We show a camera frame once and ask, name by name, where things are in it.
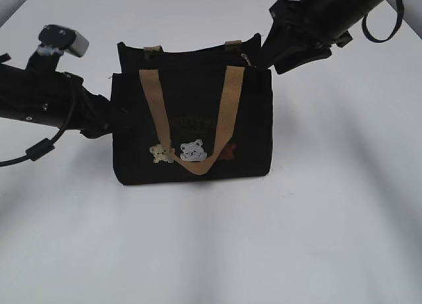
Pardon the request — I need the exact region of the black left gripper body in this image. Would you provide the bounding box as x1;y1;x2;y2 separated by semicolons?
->
64;73;112;139

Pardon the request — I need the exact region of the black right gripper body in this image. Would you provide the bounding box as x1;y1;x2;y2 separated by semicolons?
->
260;0;352;75

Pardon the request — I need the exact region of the black canvas tote bag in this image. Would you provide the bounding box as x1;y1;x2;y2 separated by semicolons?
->
111;34;273;185

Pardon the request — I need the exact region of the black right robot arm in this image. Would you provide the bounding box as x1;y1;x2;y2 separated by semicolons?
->
256;0;404;75

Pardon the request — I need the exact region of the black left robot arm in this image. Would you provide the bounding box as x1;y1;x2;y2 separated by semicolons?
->
1;53;113;139

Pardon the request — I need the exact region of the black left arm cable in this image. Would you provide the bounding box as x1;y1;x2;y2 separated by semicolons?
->
0;72;84;167

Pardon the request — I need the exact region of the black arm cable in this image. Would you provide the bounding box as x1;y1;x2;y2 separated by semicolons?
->
362;0;406;43
0;72;84;167

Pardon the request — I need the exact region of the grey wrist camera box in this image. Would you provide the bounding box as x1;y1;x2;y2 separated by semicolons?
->
38;24;90;57

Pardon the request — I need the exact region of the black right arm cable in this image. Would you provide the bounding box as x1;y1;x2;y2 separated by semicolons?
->
362;0;406;43

